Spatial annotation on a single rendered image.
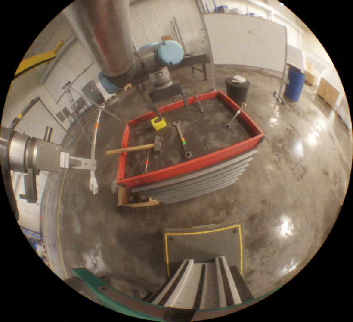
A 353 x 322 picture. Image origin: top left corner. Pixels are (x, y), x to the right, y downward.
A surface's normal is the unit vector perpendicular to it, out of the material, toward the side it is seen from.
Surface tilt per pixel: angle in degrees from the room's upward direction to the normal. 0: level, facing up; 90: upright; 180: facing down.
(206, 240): 0
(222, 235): 0
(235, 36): 90
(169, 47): 89
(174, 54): 89
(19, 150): 82
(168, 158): 0
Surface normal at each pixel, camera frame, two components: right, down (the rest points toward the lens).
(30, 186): 0.92, -0.17
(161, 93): 0.20, 0.73
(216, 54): -0.22, 0.82
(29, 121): 0.95, -0.31
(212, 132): -0.26, -0.58
